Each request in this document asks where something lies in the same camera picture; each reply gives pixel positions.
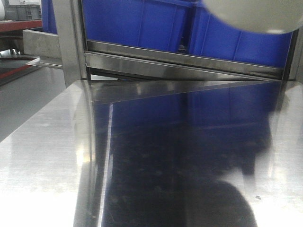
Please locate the stainless steel shelf rack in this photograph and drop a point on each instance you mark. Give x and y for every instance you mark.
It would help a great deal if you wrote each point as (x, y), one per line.
(148, 138)

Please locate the grey plastic crate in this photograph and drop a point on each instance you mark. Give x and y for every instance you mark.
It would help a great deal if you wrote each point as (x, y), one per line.
(22, 12)

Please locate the large blue bin upper shelf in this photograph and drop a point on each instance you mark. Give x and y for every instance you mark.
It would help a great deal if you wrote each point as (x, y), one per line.
(149, 24)

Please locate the white plastic bin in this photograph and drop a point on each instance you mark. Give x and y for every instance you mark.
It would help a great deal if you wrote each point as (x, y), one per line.
(259, 16)

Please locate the red conveyor table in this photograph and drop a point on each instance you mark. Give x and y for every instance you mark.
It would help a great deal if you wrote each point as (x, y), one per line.
(8, 27)

